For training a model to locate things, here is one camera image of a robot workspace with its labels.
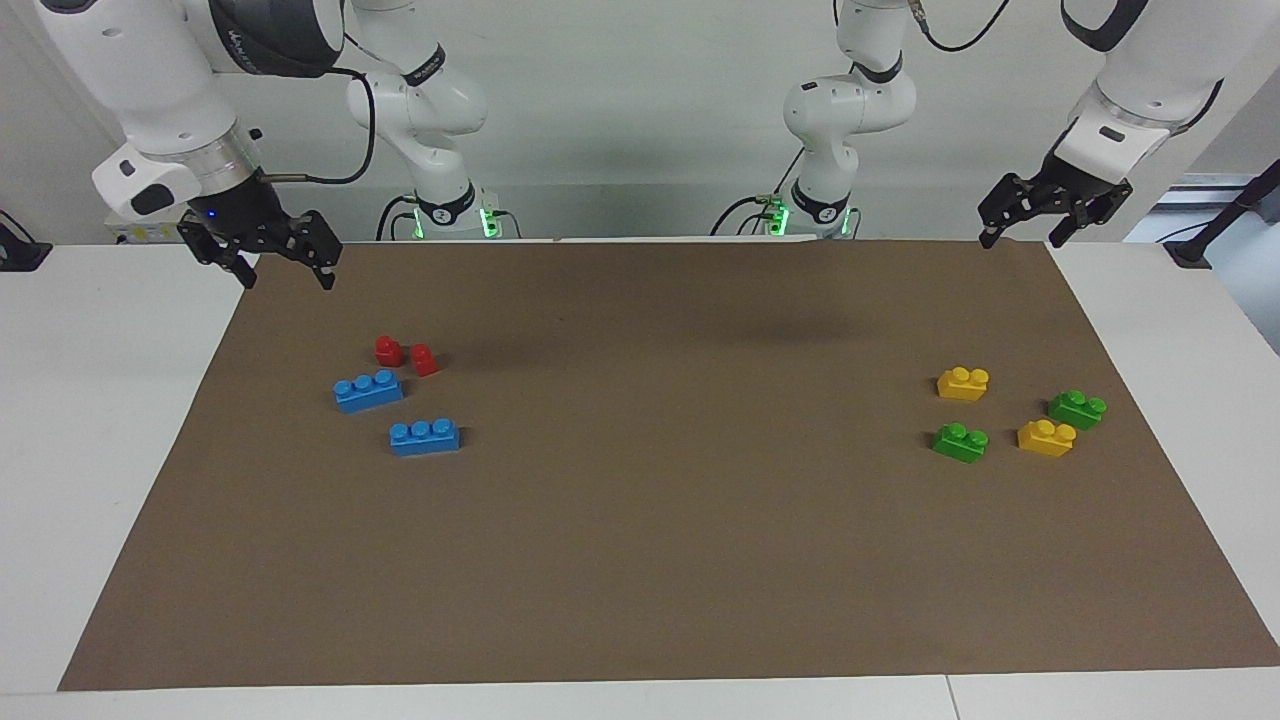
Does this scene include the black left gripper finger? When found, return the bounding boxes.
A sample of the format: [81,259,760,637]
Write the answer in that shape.
[1047,181,1135,250]
[977,172,1047,250]

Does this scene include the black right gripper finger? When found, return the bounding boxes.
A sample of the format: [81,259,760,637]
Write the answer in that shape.
[289,209,344,292]
[178,221,257,290]

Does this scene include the blue three-stud brick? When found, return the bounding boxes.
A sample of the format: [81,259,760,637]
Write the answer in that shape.
[333,369,405,414]
[389,417,462,458]

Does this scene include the green two-stud brick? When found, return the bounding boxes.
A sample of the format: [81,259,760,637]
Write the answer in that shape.
[932,422,990,464]
[1047,389,1108,432]

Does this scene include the white box with labels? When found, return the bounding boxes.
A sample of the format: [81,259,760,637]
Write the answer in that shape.
[105,222,201,247]

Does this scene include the black stand pole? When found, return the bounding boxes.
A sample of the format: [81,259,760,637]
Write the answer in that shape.
[1164,158,1280,269]

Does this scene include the yellow two-stud brick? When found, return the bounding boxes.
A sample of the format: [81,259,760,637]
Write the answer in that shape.
[1017,419,1078,459]
[936,366,991,402]

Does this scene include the brown table mat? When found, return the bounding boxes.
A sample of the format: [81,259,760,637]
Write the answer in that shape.
[58,238,1280,693]

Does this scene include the black right base cables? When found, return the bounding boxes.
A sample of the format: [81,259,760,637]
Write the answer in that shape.
[376,195,421,241]

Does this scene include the black base cables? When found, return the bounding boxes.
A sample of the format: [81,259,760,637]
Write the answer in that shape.
[376,195,421,241]
[710,148,806,238]

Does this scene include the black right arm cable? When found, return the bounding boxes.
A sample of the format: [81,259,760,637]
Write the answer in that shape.
[258,35,379,187]

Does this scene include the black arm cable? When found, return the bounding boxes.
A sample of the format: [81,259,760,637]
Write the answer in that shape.
[912,0,1013,53]
[258,35,379,187]

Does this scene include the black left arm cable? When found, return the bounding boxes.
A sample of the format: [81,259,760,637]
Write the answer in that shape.
[912,0,1013,53]

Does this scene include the black left base cables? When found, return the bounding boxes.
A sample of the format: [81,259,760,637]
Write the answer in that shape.
[710,148,806,238]

